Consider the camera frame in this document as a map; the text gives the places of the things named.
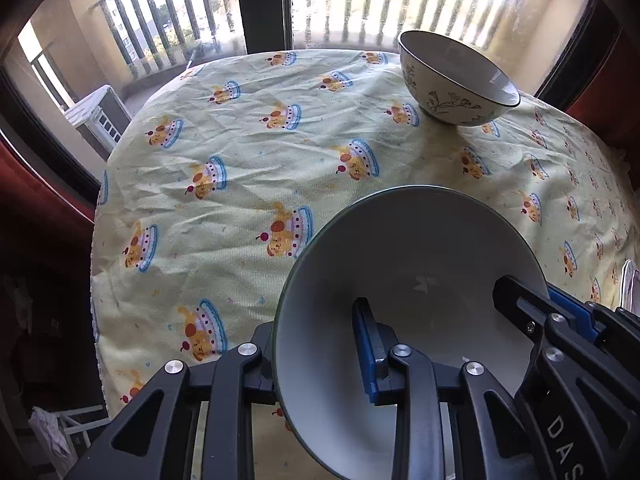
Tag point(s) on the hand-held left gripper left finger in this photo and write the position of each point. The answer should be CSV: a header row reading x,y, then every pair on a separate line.
x,y
260,375

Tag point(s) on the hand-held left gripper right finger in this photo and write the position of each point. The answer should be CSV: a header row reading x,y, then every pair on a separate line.
x,y
361,350

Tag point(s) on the large cream leaf-print bowl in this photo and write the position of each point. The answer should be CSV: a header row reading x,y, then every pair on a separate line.
x,y
450,105

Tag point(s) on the yellow printed tablecloth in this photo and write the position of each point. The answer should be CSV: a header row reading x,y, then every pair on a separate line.
x,y
250,160

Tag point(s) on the white rack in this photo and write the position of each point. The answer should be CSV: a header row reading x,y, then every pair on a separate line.
x,y
85,417

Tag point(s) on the white cloth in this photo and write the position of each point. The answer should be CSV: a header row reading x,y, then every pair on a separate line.
x,y
50,432

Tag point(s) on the red curtain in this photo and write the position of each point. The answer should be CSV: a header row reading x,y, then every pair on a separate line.
x,y
600,95
45,185

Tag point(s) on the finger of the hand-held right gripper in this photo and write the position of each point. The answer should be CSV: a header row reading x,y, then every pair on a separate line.
x,y
575,312
515,295

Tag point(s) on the white plate with yellow flowers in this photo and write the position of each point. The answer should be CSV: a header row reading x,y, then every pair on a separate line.
x,y
631,285

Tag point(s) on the dark window frame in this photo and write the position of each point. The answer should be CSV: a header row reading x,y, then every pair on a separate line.
x,y
260,5

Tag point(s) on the balcony railing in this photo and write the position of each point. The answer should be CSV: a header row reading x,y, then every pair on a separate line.
x,y
327,10

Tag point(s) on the white air conditioner unit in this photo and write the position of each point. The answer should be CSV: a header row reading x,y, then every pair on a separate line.
x,y
95,110

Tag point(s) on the cream floral bowl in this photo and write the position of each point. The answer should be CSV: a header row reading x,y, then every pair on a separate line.
x,y
425,240

